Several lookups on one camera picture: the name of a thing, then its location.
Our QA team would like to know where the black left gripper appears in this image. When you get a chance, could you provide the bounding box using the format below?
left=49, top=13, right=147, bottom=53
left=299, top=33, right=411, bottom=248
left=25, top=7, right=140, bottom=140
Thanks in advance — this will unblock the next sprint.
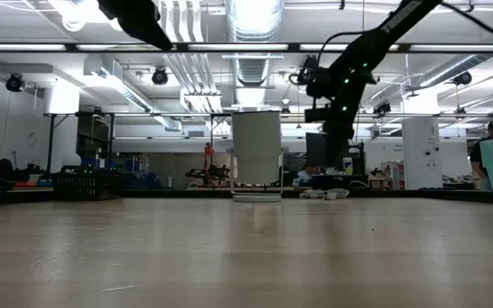
left=96, top=0, right=174, bottom=51

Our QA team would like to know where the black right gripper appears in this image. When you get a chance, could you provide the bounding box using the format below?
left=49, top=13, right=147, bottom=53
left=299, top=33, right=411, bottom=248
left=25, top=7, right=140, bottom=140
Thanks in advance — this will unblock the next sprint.
left=323, top=87, right=358, bottom=169

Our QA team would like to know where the black computer monitor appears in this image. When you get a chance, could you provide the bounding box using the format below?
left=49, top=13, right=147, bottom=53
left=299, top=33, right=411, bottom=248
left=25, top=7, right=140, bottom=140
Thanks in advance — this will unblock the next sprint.
left=306, top=132, right=327, bottom=168

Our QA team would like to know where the black desk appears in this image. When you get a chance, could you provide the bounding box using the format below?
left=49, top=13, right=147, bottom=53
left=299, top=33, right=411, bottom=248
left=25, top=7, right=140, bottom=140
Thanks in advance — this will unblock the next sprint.
left=306, top=173, right=370, bottom=191

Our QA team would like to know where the person seated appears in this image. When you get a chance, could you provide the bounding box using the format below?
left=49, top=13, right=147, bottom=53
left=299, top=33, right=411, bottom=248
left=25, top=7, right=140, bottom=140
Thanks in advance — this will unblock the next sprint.
left=292, top=164, right=321, bottom=192

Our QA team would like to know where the white ceiling pipe bundle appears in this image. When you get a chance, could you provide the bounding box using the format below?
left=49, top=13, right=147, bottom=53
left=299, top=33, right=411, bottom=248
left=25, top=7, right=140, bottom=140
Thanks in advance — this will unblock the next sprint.
left=146, top=0, right=224, bottom=115

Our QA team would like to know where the black overhead beam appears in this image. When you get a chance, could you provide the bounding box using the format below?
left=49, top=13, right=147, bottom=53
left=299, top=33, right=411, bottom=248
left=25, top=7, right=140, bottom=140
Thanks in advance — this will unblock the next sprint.
left=0, top=41, right=493, bottom=54

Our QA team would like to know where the white cylindrical cup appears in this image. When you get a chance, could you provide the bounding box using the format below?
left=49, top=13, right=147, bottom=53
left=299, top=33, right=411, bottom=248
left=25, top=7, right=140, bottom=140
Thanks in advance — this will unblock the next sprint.
left=228, top=110, right=285, bottom=204

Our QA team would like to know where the white pillar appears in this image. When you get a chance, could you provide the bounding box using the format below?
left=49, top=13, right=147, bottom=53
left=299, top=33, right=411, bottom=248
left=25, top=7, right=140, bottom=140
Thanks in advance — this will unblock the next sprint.
left=401, top=117, right=443, bottom=191

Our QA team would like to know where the red desk stand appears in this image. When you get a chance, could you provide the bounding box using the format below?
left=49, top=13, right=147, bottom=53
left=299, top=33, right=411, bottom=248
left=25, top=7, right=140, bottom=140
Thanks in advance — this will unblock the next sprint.
left=203, top=142, right=217, bottom=189

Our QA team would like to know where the black plastic basket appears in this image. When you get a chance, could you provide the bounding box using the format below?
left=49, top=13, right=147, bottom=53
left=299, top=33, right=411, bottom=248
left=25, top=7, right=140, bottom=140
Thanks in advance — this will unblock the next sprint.
left=50, top=166, right=124, bottom=201

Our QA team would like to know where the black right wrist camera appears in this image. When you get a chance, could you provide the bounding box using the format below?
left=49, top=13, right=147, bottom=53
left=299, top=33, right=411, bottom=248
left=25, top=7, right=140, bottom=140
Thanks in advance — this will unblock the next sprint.
left=304, top=106, right=325, bottom=124

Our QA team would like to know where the white bundled cable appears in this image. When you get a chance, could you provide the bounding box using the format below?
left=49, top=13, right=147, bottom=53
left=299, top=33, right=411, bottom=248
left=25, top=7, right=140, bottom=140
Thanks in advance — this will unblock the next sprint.
left=300, top=187, right=351, bottom=201

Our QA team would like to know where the white rectangular air duct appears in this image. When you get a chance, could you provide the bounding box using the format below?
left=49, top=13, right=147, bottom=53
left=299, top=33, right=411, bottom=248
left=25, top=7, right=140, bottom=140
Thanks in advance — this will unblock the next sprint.
left=83, top=57, right=183, bottom=132

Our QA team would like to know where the silver ceiling duct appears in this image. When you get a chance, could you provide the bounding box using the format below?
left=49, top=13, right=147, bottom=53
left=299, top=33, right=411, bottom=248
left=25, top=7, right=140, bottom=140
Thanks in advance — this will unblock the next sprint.
left=224, top=0, right=285, bottom=108

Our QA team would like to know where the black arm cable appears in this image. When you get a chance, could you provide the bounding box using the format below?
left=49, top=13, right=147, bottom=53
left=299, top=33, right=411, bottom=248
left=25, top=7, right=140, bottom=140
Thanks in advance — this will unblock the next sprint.
left=317, top=29, right=374, bottom=69
left=441, top=0, right=493, bottom=44

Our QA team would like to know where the black shelf frame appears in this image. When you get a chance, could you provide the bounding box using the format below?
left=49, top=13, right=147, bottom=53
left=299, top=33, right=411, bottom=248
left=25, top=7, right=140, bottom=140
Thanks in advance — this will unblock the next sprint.
left=43, top=111, right=117, bottom=176

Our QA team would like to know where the black table edge rail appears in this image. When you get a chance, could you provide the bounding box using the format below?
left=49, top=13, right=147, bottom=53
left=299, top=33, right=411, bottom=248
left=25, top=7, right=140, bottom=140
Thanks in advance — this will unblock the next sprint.
left=0, top=189, right=493, bottom=205

